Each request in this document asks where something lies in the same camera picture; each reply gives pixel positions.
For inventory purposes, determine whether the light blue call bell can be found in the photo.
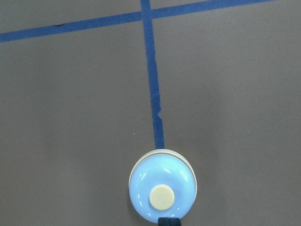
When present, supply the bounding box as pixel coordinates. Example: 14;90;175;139
128;149;198;224

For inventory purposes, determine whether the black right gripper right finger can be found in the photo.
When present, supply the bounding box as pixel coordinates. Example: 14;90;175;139
169;218;181;226

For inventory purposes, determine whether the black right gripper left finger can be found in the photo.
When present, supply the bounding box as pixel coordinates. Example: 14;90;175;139
158;218;170;226

